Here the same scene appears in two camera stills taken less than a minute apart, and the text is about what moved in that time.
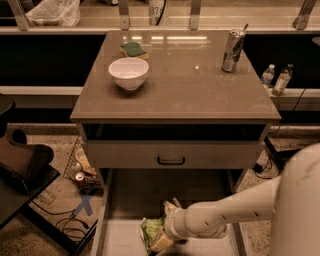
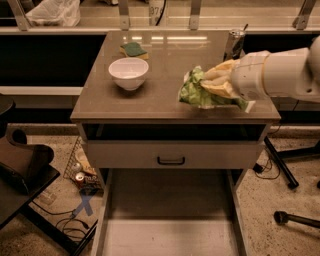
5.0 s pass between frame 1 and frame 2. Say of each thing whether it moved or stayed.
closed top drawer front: stayed
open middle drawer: stayed
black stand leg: stayed
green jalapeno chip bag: moved
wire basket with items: stayed
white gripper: moved
